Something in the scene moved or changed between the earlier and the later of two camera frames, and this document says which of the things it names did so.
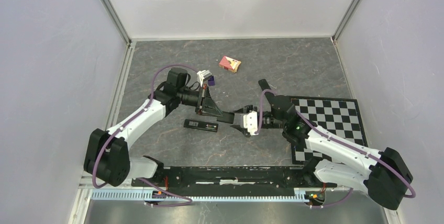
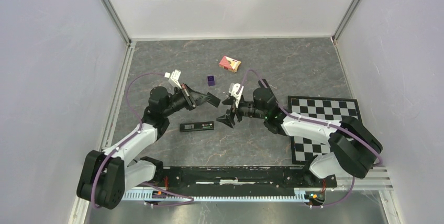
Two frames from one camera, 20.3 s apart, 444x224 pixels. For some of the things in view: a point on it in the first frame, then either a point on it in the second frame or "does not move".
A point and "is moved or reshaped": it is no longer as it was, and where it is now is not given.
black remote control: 201,125 is moved or reshaped
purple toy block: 211,82 does not move
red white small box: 229,64 does not move
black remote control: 264,84 does not move
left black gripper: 207,105 -> 192,98
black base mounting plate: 234,178 does not move
